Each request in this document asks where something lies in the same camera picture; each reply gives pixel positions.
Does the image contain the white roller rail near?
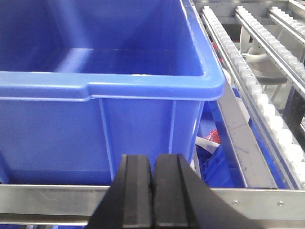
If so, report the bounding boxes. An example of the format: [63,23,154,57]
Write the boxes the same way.
[201,6,305,190]

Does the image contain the white roller rail far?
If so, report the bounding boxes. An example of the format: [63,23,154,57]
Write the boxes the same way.
[269,7,305,44]

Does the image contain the blue plastic bin right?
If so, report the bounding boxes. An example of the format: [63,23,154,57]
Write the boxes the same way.
[0,0,225,185]

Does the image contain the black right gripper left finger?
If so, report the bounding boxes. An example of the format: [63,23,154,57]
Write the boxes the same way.
[87,155,153,229]

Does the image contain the white roller rail middle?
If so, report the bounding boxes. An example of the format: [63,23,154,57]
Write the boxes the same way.
[235,6,305,96]

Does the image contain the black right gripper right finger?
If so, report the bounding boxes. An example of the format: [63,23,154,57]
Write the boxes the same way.
[152,154,229,229]

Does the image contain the white roller rail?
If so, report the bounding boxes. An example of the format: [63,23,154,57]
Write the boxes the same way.
[235,6,305,96]
[269,7,305,44]
[201,6,305,190]

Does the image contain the red and white packet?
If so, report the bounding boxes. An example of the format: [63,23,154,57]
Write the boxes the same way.
[195,129,221,154]

